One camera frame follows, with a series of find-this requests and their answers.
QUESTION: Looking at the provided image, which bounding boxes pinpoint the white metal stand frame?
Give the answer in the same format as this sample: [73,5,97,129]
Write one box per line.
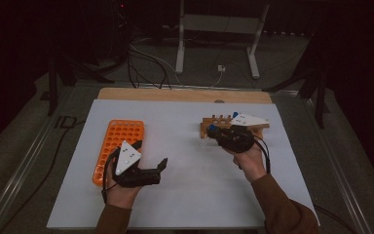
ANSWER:
[174,0,272,80]

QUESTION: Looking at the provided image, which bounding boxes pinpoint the right hand-held gripper cable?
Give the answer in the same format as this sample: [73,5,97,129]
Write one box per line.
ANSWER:
[238,135,272,175]

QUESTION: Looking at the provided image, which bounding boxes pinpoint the person's left hand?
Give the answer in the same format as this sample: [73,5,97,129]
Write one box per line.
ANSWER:
[104,157,144,210]

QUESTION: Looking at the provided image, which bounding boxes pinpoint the long white floor cable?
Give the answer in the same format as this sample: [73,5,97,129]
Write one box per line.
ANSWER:
[128,43,184,87]

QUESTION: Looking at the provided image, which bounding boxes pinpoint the white plug cable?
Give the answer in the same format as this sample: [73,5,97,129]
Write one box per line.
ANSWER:
[207,70,224,89]

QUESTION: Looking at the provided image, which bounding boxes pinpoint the black looped floor cables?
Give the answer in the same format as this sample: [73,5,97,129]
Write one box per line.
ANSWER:
[126,48,173,91]

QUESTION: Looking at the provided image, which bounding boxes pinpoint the black tripod stand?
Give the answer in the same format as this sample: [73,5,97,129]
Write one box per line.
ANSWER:
[47,55,126,117]
[262,28,330,130]

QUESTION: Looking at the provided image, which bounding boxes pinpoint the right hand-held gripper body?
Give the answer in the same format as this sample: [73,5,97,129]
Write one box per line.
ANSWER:
[214,112,271,154]

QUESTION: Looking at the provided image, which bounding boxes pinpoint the black floor cable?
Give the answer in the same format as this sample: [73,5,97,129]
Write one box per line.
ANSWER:
[313,204,356,234]
[0,120,87,234]

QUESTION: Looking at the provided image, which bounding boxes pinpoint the aluminium floor rail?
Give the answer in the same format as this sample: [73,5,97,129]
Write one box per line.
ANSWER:
[300,94,374,234]
[0,87,76,234]

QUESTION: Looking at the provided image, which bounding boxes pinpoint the orange plastic test tube rack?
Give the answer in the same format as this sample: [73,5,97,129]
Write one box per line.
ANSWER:
[92,119,145,188]

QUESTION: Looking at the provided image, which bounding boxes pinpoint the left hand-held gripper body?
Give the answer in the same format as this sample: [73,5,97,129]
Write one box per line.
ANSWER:
[114,139,163,189]

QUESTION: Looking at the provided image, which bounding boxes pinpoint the left hand-held gripper cable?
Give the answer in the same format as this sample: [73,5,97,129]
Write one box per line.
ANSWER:
[100,147,122,204]

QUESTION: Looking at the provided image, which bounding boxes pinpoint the wooden test tube rack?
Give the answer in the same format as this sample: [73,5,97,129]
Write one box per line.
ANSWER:
[200,114,271,140]

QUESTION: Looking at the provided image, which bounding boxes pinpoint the hand-held gripper cable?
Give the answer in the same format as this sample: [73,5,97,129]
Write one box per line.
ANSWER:
[100,147,122,204]
[238,135,272,175]

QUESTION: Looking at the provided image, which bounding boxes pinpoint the dark equipment with red light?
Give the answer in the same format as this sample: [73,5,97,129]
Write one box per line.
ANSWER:
[110,0,134,62]

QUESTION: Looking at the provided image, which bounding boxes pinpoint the person's right hand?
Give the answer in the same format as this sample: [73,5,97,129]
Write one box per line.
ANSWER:
[222,144,268,183]

